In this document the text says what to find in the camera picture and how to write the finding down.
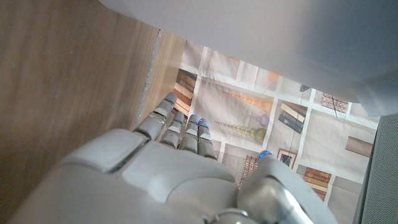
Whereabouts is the translucent plastic pitcher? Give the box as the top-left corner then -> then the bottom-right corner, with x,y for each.
99,0 -> 398,118

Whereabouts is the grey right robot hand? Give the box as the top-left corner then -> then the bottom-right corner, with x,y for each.
9,91 -> 340,224

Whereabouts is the printed bookshelf backdrop cloth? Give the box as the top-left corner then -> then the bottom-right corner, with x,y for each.
174,40 -> 380,224

